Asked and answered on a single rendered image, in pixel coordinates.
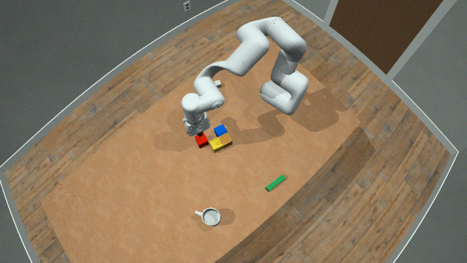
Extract blue cube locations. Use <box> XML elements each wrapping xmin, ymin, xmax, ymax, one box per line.
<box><xmin>214</xmin><ymin>124</ymin><xmax>227</xmax><ymax>137</ymax></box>

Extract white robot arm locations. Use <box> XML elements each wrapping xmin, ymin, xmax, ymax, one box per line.
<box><xmin>181</xmin><ymin>17</ymin><xmax>309</xmax><ymax>125</ymax></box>

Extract grey mug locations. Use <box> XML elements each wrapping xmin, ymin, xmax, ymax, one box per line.
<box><xmin>195</xmin><ymin>208</ymin><xmax>221</xmax><ymax>226</ymax></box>

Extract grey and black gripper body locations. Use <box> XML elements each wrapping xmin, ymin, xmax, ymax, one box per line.
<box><xmin>185</xmin><ymin>112</ymin><xmax>211</xmax><ymax>136</ymax></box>

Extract red cube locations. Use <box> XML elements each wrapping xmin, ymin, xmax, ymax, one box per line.
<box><xmin>195</xmin><ymin>132</ymin><xmax>209</xmax><ymax>148</ymax></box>

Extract yellow cube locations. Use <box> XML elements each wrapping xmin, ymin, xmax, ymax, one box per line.
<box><xmin>209</xmin><ymin>137</ymin><xmax>223</xmax><ymax>153</ymax></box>

